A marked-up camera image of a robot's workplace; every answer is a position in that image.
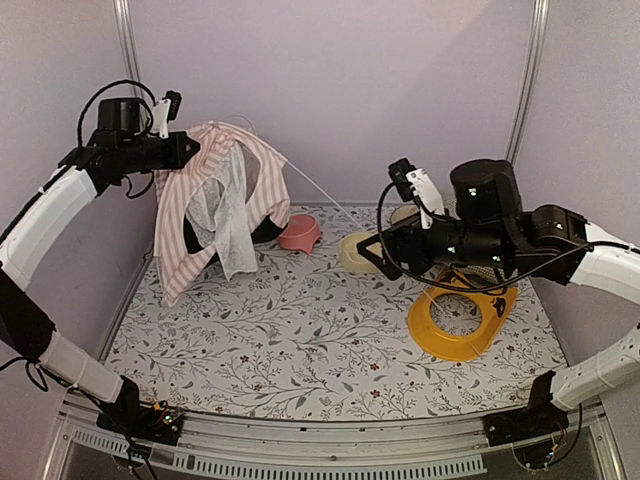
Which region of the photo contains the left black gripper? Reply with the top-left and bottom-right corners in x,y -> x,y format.
120,129 -> 200,173

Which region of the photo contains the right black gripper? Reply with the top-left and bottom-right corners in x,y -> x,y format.
355,212 -> 511,282

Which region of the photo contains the pink striped pet tent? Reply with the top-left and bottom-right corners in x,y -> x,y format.
154,121 -> 290,307

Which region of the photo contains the green checkered cushion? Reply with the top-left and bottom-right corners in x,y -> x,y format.
443,193 -> 499,288

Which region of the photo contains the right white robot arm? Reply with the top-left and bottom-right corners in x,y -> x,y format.
357,158 -> 639,436

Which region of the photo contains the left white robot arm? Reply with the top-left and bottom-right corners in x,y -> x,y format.
1,91 -> 200,434

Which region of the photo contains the cream pet bowl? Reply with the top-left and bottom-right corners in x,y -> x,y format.
339,232 -> 379,274

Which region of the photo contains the pink pet bowl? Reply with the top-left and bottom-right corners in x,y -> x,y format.
277,214 -> 322,254

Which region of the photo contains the beige bowl behind cushion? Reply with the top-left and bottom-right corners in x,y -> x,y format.
390,204 -> 421,227

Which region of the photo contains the floral table mat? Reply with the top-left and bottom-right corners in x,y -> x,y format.
106,206 -> 566,421

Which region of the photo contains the yellow bowl stand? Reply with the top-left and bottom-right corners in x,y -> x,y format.
408,270 -> 518,362

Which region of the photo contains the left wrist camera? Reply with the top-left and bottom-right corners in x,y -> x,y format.
150,90 -> 182,139

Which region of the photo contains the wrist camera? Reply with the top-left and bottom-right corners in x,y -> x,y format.
150,90 -> 182,139
388,158 -> 449,229

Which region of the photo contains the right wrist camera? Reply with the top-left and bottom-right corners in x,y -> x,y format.
388,158 -> 449,229

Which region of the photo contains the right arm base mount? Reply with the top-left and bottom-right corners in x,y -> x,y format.
482,371 -> 569,446

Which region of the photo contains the front aluminium rail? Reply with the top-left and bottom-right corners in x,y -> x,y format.
42,395 -> 628,479

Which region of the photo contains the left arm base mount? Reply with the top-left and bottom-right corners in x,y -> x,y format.
96,376 -> 184,446

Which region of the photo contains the right aluminium frame post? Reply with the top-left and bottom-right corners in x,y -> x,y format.
506,0 -> 550,166

